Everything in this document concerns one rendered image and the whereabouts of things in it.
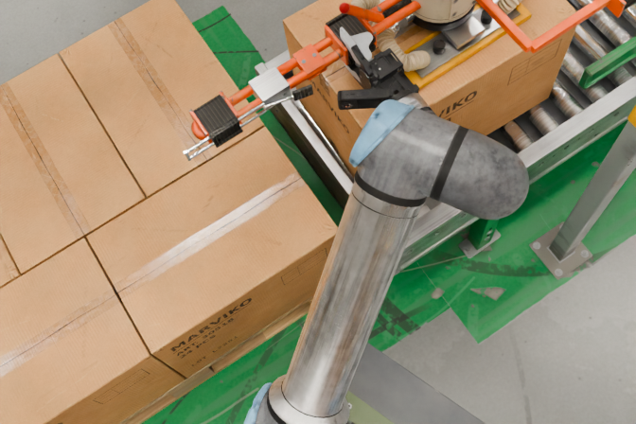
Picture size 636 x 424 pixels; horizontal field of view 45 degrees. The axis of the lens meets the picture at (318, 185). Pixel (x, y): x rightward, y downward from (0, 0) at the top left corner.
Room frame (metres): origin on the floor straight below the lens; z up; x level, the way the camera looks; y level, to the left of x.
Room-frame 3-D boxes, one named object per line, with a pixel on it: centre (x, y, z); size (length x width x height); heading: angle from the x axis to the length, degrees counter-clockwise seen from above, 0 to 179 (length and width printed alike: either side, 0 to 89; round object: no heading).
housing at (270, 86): (0.88, 0.06, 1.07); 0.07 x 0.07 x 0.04; 24
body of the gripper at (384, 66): (0.84, -0.19, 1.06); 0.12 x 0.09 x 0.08; 23
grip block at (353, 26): (0.96, -0.14, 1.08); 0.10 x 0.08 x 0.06; 24
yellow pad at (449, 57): (0.98, -0.40, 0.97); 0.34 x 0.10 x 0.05; 114
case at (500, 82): (1.06, -0.34, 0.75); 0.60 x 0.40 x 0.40; 111
